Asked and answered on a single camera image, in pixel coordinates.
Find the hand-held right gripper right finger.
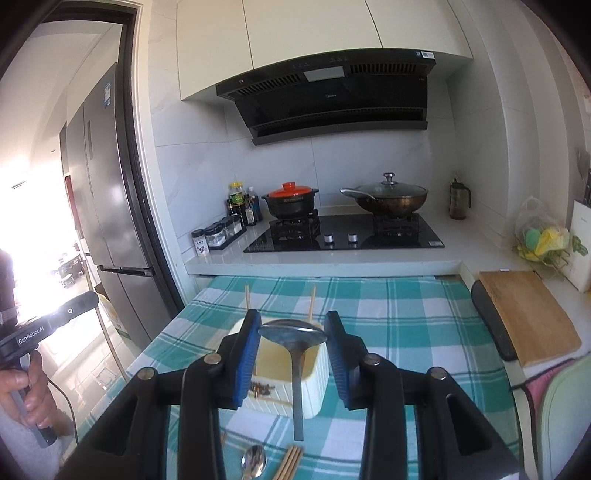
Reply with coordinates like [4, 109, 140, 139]
[324, 311, 528, 480]

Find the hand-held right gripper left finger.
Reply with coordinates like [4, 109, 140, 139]
[58, 309, 262, 480]

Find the cream ribbed storage box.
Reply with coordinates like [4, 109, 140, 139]
[229, 314, 331, 420]

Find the large metal spoon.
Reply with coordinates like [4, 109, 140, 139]
[257, 318, 327, 441]

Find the person's left forearm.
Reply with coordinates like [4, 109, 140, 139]
[0, 408, 75, 480]

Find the person's left hand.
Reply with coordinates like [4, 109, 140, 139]
[0, 362, 57, 437]

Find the cardboard box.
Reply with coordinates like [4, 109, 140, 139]
[94, 293, 133, 336]

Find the teal checked tablecloth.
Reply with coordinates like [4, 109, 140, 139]
[74, 276, 525, 480]

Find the small metal spoon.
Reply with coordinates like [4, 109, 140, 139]
[241, 445, 268, 480]

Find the black gas stove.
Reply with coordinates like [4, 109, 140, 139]
[243, 210, 446, 253]

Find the grey refrigerator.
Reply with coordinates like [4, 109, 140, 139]
[59, 62, 160, 352]

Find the black pad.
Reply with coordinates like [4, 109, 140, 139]
[470, 279, 520, 363]

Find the black clay pot orange lid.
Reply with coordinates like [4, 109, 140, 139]
[262, 182, 320, 220]

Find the wok with glass lid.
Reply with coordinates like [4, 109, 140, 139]
[340, 172, 430, 216]

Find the wooden cutting board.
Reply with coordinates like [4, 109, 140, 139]
[477, 270, 583, 369]

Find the pink cloth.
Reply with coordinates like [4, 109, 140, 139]
[510, 357, 579, 480]

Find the glass pitcher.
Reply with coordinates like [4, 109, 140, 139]
[449, 178, 472, 221]

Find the green sponge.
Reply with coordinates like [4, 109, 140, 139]
[523, 228, 542, 259]

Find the pale green padded object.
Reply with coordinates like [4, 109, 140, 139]
[537, 357, 591, 480]

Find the clear plastic bag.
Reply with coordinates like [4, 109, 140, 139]
[514, 196, 571, 259]

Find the yellow sponge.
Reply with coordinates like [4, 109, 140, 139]
[536, 226, 571, 260]

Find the black range hood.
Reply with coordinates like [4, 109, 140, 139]
[215, 48, 437, 147]

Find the white knife block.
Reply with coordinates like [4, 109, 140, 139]
[565, 198, 591, 294]

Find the black cable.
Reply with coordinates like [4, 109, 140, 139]
[45, 375, 78, 441]

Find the white wall cabinet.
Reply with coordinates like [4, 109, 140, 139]
[175, 0, 474, 102]

